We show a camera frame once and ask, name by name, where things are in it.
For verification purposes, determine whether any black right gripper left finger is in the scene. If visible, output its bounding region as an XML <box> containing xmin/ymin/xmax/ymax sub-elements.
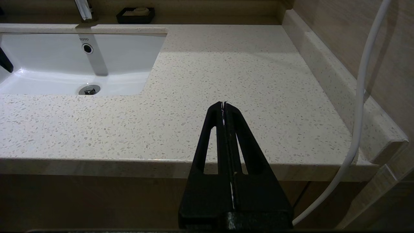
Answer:
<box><xmin>178</xmin><ymin>101</ymin><xmax>234</xmax><ymax>230</ymax></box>

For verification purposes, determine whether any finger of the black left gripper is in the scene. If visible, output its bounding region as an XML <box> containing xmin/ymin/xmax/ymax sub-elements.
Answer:
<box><xmin>0</xmin><ymin>47</ymin><xmax>14</xmax><ymax>73</ymax></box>

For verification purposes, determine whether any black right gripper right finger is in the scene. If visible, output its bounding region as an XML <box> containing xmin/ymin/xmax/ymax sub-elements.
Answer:
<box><xmin>224</xmin><ymin>101</ymin><xmax>294</xmax><ymax>230</ymax></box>

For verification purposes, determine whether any white ceramic sink basin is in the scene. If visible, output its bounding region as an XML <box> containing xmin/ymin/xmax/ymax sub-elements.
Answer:
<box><xmin>0</xmin><ymin>32</ymin><xmax>168</xmax><ymax>96</ymax></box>

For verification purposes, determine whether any chrome sink drain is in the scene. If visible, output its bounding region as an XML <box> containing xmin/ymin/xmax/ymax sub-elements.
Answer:
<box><xmin>79</xmin><ymin>85</ymin><xmax>101</xmax><ymax>95</ymax></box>

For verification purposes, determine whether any chrome faucet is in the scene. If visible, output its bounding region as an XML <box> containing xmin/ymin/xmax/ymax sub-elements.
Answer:
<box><xmin>74</xmin><ymin>0</ymin><xmax>99</xmax><ymax>28</ymax></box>

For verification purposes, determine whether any black soap dish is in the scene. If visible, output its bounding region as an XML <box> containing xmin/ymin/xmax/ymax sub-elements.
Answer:
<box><xmin>116</xmin><ymin>7</ymin><xmax>156</xmax><ymax>25</ymax></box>

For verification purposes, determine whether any beige soap bar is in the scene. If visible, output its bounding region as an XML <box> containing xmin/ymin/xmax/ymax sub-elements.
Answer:
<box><xmin>124</xmin><ymin>8</ymin><xmax>150</xmax><ymax>17</ymax></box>

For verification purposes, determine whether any white cable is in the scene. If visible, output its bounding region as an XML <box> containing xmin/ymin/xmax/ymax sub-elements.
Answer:
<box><xmin>292</xmin><ymin>0</ymin><xmax>393</xmax><ymax>226</ymax></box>

